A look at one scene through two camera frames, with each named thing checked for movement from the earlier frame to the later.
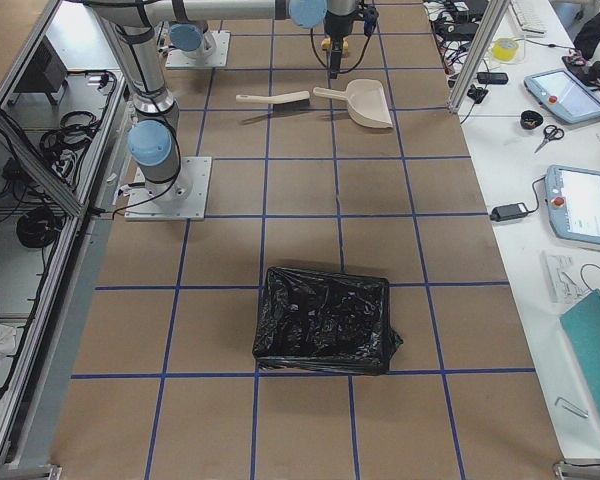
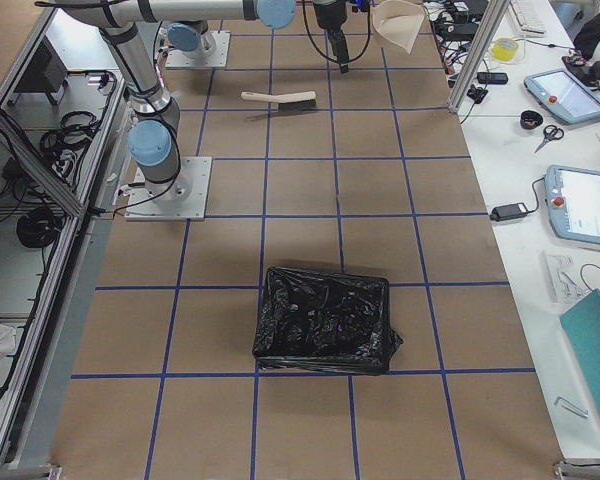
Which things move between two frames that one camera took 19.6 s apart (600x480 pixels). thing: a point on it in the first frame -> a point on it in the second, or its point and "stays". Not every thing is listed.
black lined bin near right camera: (320, 322) stays
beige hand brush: (289, 102) stays
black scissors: (550, 132) stays
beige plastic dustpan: (366, 102) -> (398, 21)
